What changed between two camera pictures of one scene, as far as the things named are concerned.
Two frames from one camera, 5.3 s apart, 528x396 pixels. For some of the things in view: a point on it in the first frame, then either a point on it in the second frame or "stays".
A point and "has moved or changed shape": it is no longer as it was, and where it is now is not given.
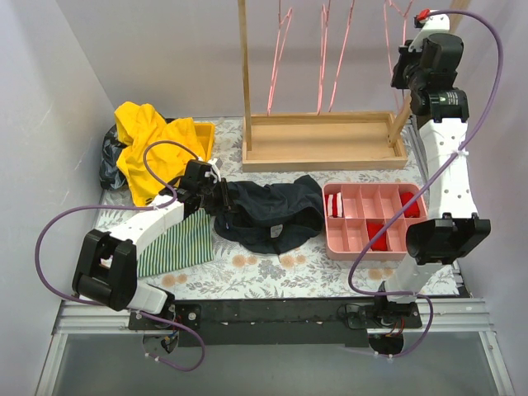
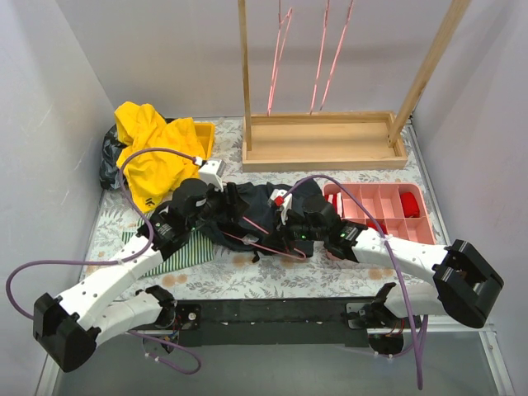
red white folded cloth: [334, 206] stays
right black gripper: [397, 73] → [285, 230]
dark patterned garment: [110, 175] stays
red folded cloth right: [413, 210] stays
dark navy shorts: [272, 218] has moved or changed shape
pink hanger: [387, 3] → [251, 240]
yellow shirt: [139, 126] stays
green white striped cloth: [188, 244] stays
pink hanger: [284, 25] stays
